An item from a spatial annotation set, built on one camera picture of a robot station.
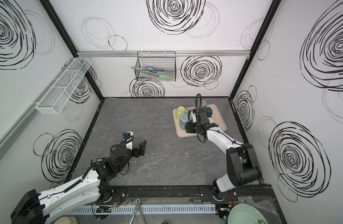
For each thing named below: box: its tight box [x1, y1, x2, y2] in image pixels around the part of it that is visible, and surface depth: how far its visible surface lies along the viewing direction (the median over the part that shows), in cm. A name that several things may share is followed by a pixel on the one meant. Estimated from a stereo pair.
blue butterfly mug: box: [179, 112, 189, 131], surface depth 96 cm
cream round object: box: [53, 216, 79, 224], surface depth 63 cm
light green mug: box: [176, 105, 187, 121], surface depth 101 cm
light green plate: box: [227, 203, 269, 224], surface depth 69 cm
